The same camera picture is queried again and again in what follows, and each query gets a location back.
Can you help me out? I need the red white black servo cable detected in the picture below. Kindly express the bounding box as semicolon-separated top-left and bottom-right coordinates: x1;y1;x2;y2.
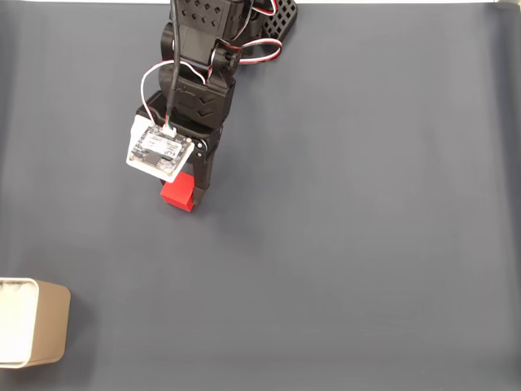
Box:
140;59;213;125
211;38;283;66

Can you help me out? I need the red cube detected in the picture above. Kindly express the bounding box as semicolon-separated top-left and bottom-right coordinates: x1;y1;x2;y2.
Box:
160;171;196;213

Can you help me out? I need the beige box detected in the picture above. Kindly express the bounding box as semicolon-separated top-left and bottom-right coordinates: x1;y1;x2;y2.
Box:
0;277;72;369

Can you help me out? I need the white camera board mount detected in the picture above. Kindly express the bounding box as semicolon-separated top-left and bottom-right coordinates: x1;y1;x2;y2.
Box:
125;114;196;183

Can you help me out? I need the black camera cable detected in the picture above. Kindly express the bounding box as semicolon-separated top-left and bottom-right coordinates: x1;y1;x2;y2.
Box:
164;0;183;123

